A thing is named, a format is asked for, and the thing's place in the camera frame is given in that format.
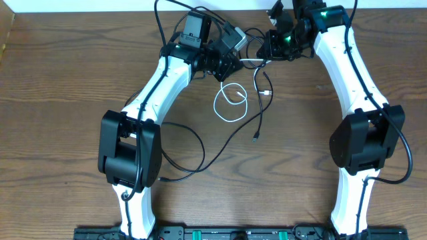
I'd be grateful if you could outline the white usb cable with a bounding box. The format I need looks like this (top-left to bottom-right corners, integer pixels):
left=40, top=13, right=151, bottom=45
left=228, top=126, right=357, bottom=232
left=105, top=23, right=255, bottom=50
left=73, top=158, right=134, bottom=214
left=213, top=58, right=273, bottom=123

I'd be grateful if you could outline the black usb cable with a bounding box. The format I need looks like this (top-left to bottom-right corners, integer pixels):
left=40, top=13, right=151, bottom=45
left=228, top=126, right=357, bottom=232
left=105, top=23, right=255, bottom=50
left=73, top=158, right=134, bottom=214
left=159, top=27, right=274, bottom=183

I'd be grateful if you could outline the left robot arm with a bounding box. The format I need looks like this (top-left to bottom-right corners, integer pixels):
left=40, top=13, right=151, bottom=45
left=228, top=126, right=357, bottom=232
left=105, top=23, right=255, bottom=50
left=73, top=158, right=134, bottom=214
left=97, top=11, right=247, bottom=239

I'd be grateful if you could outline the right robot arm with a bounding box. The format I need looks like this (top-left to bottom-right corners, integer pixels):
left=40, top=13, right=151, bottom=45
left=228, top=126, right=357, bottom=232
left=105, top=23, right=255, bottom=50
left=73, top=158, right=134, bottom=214
left=257, top=0, right=405, bottom=239

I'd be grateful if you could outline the cardboard box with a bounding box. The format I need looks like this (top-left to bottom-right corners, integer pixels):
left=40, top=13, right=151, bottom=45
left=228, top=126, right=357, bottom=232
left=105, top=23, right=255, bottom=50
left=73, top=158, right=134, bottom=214
left=0, top=0, right=15, bottom=57

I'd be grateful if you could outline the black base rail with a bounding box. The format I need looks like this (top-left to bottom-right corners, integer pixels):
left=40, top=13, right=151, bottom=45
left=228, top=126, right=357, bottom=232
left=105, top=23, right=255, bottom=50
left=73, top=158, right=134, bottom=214
left=73, top=225, right=409, bottom=240

